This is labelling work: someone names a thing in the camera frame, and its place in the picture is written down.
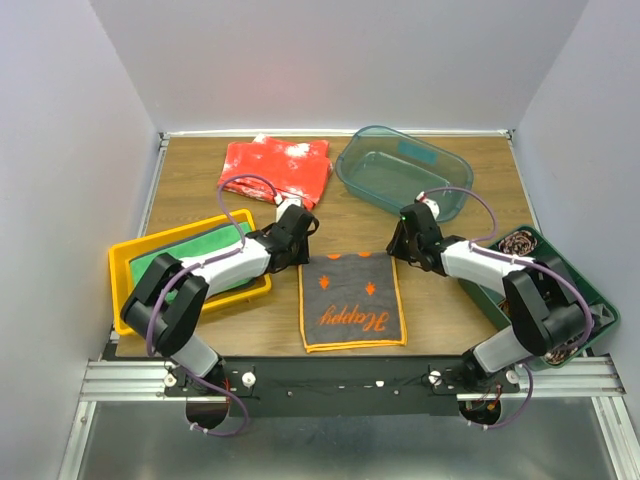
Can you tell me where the teal plastic basket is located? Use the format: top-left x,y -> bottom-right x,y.
335,125 -> 474,223

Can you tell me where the grey orange towel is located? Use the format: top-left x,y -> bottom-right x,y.
298,252 -> 408,353

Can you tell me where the green towel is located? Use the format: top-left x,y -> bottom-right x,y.
120,222 -> 268,312

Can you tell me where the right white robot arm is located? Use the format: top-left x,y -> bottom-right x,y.
387,202 -> 594,392

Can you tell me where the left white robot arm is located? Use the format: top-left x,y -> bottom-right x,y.
120,204 -> 319,395

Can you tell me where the red white folded towel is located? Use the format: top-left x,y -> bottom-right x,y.
218,134 -> 333,210

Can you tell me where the rolled patterned sock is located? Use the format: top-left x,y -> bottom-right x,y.
498,229 -> 538,256

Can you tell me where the green divided organizer box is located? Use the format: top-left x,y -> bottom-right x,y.
459,225 -> 620,371

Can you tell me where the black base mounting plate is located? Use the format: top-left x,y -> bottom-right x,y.
164,355 -> 521,419

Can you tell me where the yellow plastic tray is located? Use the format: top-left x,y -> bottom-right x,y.
108,214 -> 272,336

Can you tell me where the rolled brown sock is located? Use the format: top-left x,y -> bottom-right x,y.
543,343 -> 579,366

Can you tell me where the aluminium frame rail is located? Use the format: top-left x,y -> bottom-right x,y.
80,357 -> 626,402

